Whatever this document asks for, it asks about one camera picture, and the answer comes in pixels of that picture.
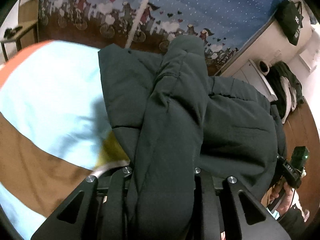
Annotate black padded winter jacket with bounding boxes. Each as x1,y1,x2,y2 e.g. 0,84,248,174
98,35,286,239

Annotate pile of clothes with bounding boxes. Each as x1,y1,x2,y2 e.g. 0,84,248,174
266,61,304,124

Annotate person right hand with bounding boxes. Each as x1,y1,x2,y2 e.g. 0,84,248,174
270,182,300,216

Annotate wooden headboard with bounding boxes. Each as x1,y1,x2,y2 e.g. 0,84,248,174
283,101,319,227

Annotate colourful patchwork bed cover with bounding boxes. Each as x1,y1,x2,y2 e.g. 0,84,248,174
1,41,129,239

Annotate white drawer cabinet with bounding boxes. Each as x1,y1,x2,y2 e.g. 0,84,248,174
233,59,278,102

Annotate white paper bag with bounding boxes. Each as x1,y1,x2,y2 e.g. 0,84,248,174
299,38,319,73

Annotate wooden wardrobe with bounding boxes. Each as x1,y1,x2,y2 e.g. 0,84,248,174
219,0,313,76

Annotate black tote bag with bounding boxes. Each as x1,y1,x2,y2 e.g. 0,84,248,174
274,0,304,46

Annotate blue fabric wardrobe cover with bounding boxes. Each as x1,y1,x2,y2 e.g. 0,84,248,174
39,0,283,72

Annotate small wooden side table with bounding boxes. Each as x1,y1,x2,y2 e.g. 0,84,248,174
1,0,39,63

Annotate black cable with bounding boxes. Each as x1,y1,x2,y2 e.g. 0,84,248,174
276,187,298,222

